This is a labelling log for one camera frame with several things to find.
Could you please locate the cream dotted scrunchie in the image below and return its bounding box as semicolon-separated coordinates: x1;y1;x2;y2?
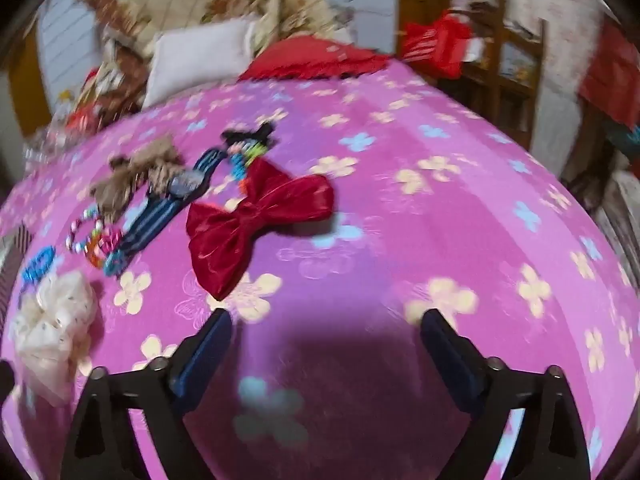
11;270;98;406

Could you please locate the orange amber bead bracelet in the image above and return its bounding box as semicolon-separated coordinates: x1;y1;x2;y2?
84;226;126;269

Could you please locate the red satin bow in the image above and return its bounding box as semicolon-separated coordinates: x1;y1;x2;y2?
186;157;335;301

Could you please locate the multicolour bead bracelet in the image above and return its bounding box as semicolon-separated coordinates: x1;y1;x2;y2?
64;204;122;256

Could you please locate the blue bead bracelet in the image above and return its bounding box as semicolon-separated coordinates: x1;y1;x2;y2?
19;245;58;285

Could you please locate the blue striped wrist watch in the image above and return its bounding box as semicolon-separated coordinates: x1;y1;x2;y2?
103;148;227;276

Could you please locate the brown leopard bow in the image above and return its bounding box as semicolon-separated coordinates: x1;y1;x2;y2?
90;134;186;224

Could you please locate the black hair scrunchie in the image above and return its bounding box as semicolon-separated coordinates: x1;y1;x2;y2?
221;122;274;155

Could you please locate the striped white jewelry tray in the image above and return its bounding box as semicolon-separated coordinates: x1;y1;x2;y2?
1;223;32;280

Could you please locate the pink floral bed sheet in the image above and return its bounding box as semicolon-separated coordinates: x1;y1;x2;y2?
1;63;639;479

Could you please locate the clear plastic bag pile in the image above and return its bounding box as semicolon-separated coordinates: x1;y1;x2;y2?
23;104;101;162

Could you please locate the white small pillow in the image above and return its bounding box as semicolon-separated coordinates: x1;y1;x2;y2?
142;15;257;108

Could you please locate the wooden chair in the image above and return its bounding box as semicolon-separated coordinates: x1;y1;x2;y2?
449;0;548;151

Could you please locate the red cushion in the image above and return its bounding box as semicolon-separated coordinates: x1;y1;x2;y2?
239;35;390;80

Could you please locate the red shopping bag on chair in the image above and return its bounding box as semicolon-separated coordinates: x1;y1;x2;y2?
400;12;473;79

